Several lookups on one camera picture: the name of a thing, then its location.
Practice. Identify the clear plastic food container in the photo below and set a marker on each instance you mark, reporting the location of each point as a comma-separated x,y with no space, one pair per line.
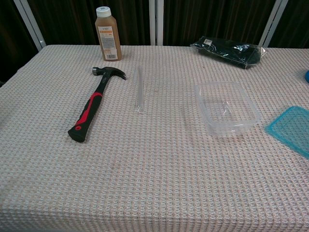
227,125

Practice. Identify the blue translucent container lid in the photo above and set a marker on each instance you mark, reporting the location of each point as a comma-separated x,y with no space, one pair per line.
293,128

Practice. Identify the clear glass test tube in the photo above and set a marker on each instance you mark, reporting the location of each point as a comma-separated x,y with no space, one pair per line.
139,91

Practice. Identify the pink waffle weave tablecloth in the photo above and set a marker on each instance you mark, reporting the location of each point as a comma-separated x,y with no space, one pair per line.
154,169

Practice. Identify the black and red claw hammer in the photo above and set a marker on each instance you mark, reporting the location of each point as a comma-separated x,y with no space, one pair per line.
90,106

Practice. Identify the brown juice bottle white cap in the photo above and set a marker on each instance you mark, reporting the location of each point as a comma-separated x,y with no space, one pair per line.
108,41

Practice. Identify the black item in plastic bag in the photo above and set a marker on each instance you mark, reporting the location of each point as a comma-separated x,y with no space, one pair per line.
224,52

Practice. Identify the black pleated curtain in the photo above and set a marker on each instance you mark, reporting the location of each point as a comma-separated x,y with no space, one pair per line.
72,19

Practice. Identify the blue round disc with hole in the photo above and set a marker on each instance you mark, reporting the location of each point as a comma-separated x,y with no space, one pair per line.
307,76

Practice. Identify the white upright frame post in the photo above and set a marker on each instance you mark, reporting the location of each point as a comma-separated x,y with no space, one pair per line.
159,21
151,21

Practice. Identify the white slanted frame post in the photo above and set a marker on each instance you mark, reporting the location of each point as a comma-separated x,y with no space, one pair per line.
31,24
271,26

